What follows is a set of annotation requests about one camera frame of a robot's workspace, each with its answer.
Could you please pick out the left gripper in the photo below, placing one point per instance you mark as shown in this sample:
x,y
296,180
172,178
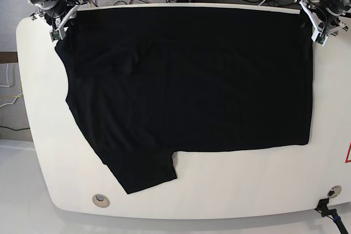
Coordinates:
x,y
303,18

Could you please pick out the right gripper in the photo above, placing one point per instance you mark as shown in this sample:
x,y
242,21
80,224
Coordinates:
x,y
52,12

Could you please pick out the black T-shirt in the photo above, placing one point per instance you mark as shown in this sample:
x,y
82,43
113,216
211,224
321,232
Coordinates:
x,y
144,83

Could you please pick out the red warning triangle sticker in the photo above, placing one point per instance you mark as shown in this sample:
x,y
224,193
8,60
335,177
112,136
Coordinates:
x,y
348,158

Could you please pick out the right table grommet hole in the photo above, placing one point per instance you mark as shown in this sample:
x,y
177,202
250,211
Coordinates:
x,y
334,191

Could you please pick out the table grommet hole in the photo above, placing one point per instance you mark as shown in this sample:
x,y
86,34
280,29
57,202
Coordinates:
x,y
334,191
101,201

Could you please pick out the left table grommet hole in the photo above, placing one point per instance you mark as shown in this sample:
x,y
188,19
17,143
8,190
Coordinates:
x,y
101,201

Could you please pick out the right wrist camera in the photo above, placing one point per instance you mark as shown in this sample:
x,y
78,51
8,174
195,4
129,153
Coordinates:
x,y
58,34

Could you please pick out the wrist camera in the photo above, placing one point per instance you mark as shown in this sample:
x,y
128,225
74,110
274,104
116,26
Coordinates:
x,y
319,38
58,34

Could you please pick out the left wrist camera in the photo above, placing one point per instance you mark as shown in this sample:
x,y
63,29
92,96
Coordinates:
x,y
319,38

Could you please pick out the black clamp with cable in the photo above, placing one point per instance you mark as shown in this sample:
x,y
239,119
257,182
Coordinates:
x,y
323,209

